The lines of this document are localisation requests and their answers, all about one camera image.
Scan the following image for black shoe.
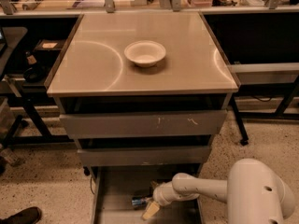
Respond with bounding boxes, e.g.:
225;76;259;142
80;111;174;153
0;207;42;224

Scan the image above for black table frame right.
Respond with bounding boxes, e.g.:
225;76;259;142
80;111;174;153
228;63;299;147

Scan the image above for grey middle drawer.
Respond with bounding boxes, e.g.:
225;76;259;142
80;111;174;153
78;146;211;166

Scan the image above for silver blue redbull can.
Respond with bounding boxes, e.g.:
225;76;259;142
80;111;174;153
131;196;152;208

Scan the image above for black headphones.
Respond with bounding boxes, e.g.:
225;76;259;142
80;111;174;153
23;65;46;83

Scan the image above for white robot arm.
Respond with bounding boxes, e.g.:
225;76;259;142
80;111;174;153
142;159;296;224

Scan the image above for grey drawer cabinet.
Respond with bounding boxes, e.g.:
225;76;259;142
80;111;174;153
44;11;241;224

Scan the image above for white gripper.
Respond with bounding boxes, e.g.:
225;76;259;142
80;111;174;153
142;181;175;220

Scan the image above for black desk left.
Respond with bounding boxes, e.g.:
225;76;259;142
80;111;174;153
1;27;72;148

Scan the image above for white paper bowl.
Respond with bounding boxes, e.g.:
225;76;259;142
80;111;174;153
124;40;166;68

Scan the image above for grey top drawer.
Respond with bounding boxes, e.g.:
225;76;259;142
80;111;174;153
60;110;227;139

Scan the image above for grey open bottom drawer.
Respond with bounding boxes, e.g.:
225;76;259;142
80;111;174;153
91;164;204;224

